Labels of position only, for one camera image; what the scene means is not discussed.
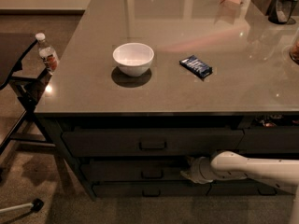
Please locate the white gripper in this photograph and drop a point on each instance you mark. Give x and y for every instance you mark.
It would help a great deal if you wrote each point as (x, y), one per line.
(197, 170)

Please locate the blue snack bar wrapper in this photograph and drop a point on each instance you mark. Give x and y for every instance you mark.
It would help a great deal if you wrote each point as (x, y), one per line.
(196, 66)

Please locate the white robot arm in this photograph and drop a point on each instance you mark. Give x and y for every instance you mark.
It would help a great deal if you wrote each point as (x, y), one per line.
(228, 165)

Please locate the white pole black foot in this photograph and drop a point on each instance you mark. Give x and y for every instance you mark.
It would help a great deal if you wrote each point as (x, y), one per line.
(34, 206)

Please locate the glass jar with snacks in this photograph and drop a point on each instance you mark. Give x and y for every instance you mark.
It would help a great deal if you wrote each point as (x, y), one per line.
(294, 50)

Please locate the clear plastic water bottle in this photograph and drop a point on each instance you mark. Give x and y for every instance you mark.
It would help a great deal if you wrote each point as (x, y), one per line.
(47, 53)

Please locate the white ceramic bowl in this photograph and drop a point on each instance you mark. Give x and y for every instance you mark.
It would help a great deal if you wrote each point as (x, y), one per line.
(133, 59)

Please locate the grey counter cabinet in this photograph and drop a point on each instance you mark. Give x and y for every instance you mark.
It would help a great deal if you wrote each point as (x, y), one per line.
(254, 81)

